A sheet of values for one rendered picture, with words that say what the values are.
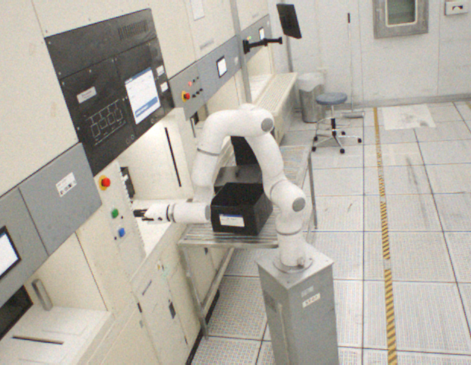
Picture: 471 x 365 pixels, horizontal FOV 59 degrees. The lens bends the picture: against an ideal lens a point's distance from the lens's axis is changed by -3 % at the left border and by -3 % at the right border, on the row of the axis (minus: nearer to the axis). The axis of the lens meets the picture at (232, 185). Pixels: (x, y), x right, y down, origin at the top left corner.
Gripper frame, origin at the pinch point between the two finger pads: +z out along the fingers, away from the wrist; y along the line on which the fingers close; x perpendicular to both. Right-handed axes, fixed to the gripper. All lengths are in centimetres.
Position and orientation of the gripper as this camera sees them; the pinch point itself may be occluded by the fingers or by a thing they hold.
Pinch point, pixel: (138, 213)
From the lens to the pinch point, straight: 183.5
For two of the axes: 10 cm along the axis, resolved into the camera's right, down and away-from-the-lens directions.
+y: 2.6, -4.7, 8.4
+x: -1.7, -8.8, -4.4
